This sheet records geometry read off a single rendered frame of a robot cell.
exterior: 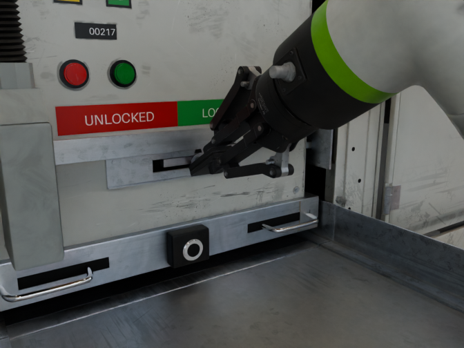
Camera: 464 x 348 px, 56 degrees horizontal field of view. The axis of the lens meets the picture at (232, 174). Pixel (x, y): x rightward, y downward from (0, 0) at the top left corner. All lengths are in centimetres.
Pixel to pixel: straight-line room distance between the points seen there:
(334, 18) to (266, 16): 37
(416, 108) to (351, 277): 35
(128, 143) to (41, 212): 14
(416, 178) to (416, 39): 63
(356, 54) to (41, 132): 29
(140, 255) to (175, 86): 24
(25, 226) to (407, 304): 47
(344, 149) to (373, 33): 48
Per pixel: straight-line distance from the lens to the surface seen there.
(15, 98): 46
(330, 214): 79
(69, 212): 59
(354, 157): 79
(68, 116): 56
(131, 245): 62
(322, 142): 76
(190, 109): 62
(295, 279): 66
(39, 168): 45
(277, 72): 35
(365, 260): 73
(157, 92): 60
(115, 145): 54
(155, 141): 56
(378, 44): 31
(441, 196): 100
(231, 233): 69
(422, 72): 31
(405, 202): 90
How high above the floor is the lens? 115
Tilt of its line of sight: 14 degrees down
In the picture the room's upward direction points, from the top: straight up
